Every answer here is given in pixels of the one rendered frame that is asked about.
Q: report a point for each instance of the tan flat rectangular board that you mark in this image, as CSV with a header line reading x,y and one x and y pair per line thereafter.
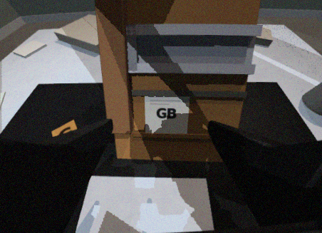
x,y
266,38

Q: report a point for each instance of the brown letter tile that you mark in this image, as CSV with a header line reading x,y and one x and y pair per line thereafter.
x,y
65,128

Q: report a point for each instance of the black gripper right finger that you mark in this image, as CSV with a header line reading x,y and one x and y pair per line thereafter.
x,y
273,177

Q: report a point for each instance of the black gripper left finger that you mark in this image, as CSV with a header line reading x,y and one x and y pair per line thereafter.
x,y
46,179

